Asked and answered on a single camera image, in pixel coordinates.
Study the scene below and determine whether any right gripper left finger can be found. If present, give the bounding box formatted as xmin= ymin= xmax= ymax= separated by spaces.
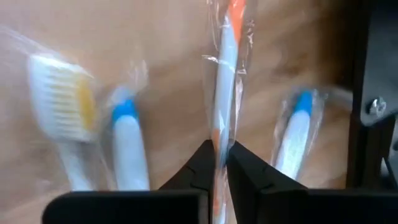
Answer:
xmin=42 ymin=139 xmax=217 ymax=224

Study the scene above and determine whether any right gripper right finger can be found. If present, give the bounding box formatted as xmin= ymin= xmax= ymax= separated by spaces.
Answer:
xmin=226 ymin=141 xmax=398 ymax=224

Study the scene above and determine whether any blue toothbrush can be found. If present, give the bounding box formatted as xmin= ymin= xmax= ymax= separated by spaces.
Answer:
xmin=105 ymin=62 xmax=152 ymax=191
xmin=270 ymin=88 xmax=327 ymax=181

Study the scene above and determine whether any black frame bracket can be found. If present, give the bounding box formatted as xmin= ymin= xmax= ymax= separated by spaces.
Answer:
xmin=345 ymin=0 xmax=398 ymax=190

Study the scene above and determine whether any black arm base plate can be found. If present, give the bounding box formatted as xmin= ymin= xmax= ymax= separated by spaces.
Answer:
xmin=360 ymin=0 xmax=398 ymax=127

